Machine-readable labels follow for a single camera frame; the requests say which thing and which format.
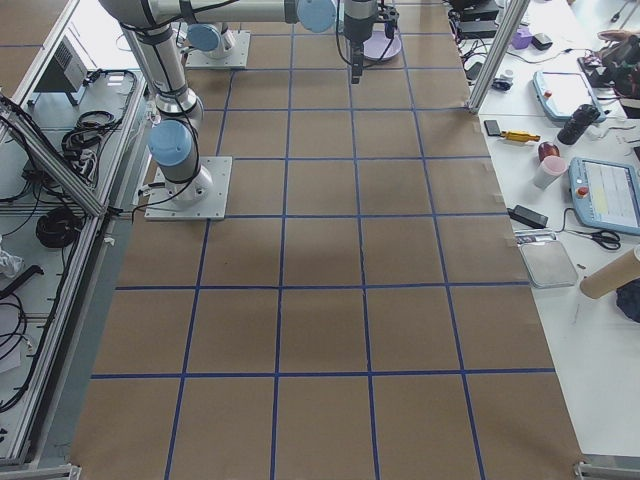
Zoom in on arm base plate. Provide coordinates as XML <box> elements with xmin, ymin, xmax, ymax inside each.
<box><xmin>185</xmin><ymin>28</ymin><xmax>250</xmax><ymax>70</ymax></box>
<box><xmin>144</xmin><ymin>156</ymin><xmax>232</xmax><ymax>221</ymax></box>

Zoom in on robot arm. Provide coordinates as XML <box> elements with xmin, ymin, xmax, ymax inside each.
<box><xmin>187</xmin><ymin>23</ymin><xmax>236</xmax><ymax>59</ymax></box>
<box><xmin>101</xmin><ymin>1</ymin><xmax>399</xmax><ymax>219</ymax></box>

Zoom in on cardboard tube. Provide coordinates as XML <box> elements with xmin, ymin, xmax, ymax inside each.
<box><xmin>579</xmin><ymin>246</ymin><xmax>639</xmax><ymax>299</ymax></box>

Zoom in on grey control box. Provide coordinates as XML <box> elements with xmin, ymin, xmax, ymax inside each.
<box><xmin>29</xmin><ymin>36</ymin><xmax>88</xmax><ymax>106</ymax></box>

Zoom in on black phone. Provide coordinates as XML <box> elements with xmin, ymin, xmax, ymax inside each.
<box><xmin>483</xmin><ymin>119</ymin><xmax>502</xmax><ymax>137</ymax></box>

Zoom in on lavender round plate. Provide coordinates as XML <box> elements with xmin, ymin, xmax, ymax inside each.
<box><xmin>364</xmin><ymin>30</ymin><xmax>402</xmax><ymax>62</ymax></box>

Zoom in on black handled scissors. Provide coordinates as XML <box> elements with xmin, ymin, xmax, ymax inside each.
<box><xmin>574</xmin><ymin>229</ymin><xmax>621</xmax><ymax>251</ymax></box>

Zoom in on black power adapter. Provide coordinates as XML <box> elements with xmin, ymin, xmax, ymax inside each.
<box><xmin>507</xmin><ymin>205</ymin><xmax>548</xmax><ymax>229</ymax></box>

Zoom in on coiled black cable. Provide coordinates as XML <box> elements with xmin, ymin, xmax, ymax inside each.
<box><xmin>35</xmin><ymin>204</ymin><xmax>84</xmax><ymax>250</ymax></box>

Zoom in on far blue teach pendant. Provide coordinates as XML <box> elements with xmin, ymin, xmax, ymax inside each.
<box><xmin>532</xmin><ymin>70</ymin><xmax>606</xmax><ymax>123</ymax></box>

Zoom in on near blue teach pendant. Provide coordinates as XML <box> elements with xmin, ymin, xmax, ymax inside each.
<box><xmin>568</xmin><ymin>157</ymin><xmax>639</xmax><ymax>236</ymax></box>

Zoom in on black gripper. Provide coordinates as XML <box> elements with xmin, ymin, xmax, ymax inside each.
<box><xmin>343</xmin><ymin>0</ymin><xmax>399</xmax><ymax>84</ymax></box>

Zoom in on blue teach pendant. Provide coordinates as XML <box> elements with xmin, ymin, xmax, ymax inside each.
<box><xmin>532</xmin><ymin>70</ymin><xmax>606</xmax><ymax>123</ymax></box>
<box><xmin>568</xmin><ymin>157</ymin><xmax>639</xmax><ymax>236</ymax></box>

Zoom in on aluminium frame post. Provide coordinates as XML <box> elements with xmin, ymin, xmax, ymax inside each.
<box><xmin>466</xmin><ymin>0</ymin><xmax>530</xmax><ymax>114</ymax></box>

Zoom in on black water bottle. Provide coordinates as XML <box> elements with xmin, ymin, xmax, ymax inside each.
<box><xmin>557</xmin><ymin>104</ymin><xmax>600</xmax><ymax>145</ymax></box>

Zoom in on purple plastic box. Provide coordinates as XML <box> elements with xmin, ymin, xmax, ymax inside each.
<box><xmin>511</xmin><ymin>26</ymin><xmax>533</xmax><ymax>50</ymax></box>

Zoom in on metal tray tin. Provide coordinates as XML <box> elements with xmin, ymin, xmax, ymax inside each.
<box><xmin>514</xmin><ymin>229</ymin><xmax>578</xmax><ymax>289</ymax></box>

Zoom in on red apple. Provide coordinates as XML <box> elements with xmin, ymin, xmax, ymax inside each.
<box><xmin>537</xmin><ymin>141</ymin><xmax>560</xmax><ymax>162</ymax></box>

